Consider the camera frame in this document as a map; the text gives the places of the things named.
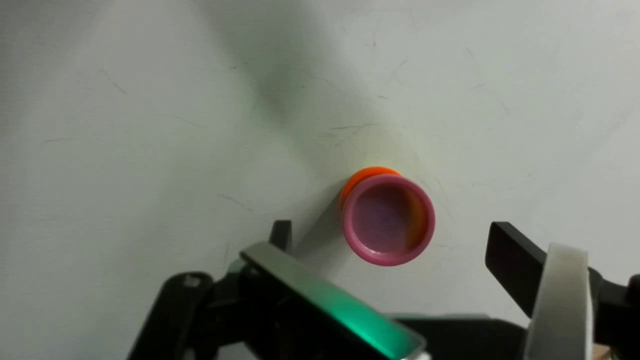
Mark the black silver gripper left finger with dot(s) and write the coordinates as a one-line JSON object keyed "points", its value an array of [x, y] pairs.
{"points": [[321, 300]]}

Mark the black silver gripper right finger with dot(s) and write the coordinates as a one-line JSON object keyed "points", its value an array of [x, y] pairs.
{"points": [[561, 300]]}

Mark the yellow dough can pink lid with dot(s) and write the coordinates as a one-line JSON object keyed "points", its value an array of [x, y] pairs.
{"points": [[386, 220]]}

